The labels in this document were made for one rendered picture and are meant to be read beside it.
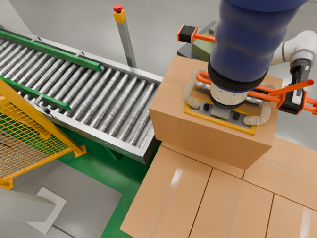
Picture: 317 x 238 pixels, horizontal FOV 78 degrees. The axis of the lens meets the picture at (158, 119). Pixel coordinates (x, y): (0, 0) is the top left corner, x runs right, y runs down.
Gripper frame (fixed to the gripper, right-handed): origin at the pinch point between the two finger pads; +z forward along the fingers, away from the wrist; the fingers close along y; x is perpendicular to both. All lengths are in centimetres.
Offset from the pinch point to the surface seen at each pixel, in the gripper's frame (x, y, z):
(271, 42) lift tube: 19.7, -29.0, 7.5
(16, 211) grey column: 130, 75, 103
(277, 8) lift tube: 22.5, -41.0, 11.3
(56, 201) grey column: 131, 118, 91
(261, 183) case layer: -15, 66, 16
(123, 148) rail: 78, 60, 33
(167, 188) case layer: 39, 65, 45
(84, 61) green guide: 151, 56, -22
